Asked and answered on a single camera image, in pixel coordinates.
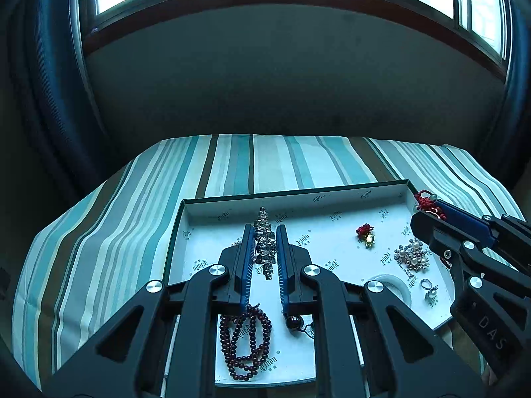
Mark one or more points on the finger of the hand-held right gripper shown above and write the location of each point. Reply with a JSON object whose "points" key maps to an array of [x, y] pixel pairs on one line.
{"points": [[433, 232], [464, 222]]}

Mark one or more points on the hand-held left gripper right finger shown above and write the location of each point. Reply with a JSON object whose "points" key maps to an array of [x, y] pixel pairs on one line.
{"points": [[284, 273]]}

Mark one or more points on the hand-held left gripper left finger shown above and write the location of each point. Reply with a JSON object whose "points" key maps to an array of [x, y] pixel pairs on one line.
{"points": [[242, 269]]}

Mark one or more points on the pearl rhinestone brooch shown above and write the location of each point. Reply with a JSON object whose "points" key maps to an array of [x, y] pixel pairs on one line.
{"points": [[411, 255]]}

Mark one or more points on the black gourd pendant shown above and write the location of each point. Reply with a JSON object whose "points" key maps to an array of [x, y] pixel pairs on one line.
{"points": [[293, 323]]}

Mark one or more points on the white jade bangle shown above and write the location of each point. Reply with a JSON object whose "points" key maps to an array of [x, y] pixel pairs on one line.
{"points": [[397, 284]]}

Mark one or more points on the white printed shallow box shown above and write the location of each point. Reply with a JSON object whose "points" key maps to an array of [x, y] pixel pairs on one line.
{"points": [[332, 232]]}

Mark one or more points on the red knot charm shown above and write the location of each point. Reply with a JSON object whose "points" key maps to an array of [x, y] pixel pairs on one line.
{"points": [[365, 233]]}

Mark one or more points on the dark blue curtain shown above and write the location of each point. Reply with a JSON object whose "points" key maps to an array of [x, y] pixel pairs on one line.
{"points": [[514, 91], [45, 83]]}

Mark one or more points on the striped tablecloth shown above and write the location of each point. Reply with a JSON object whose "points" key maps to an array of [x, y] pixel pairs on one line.
{"points": [[103, 232]]}

